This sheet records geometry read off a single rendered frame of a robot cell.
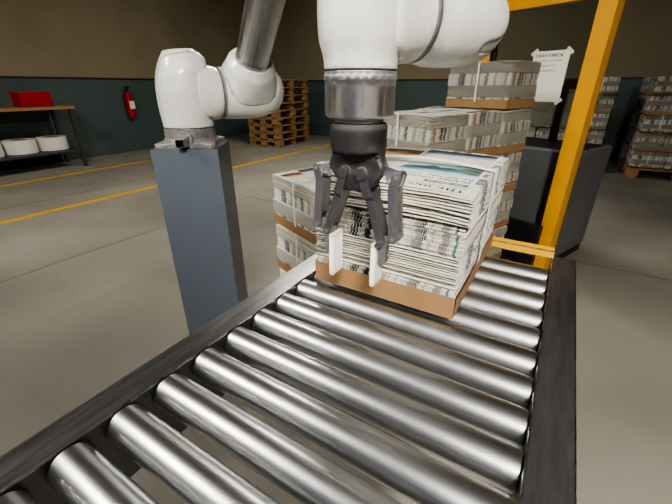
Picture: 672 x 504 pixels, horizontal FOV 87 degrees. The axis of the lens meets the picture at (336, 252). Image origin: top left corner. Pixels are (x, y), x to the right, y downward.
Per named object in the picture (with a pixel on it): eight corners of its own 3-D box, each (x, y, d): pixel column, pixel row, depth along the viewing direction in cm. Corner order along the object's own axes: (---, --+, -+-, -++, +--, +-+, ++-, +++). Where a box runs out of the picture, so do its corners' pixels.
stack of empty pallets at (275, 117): (280, 138, 882) (277, 80, 827) (310, 140, 846) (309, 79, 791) (247, 145, 780) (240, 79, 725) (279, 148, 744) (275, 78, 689)
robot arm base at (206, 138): (148, 151, 104) (144, 131, 102) (172, 141, 124) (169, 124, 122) (212, 150, 106) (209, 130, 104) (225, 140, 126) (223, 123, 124)
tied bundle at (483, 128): (406, 152, 203) (409, 109, 193) (439, 147, 219) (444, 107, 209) (463, 163, 175) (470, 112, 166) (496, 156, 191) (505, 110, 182)
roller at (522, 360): (291, 303, 76) (305, 293, 80) (536, 392, 54) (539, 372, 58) (290, 283, 74) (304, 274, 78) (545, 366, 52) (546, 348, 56)
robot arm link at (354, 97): (346, 73, 50) (346, 118, 52) (309, 71, 43) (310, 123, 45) (408, 72, 45) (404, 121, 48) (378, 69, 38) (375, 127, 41)
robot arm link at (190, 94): (158, 125, 117) (143, 48, 108) (214, 122, 126) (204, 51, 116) (167, 130, 104) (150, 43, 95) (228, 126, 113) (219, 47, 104)
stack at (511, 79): (424, 267, 254) (448, 62, 200) (450, 256, 271) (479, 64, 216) (472, 289, 226) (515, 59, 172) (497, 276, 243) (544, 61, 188)
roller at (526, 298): (338, 251, 89) (338, 268, 92) (551, 305, 67) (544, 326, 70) (347, 243, 93) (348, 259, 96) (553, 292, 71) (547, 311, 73)
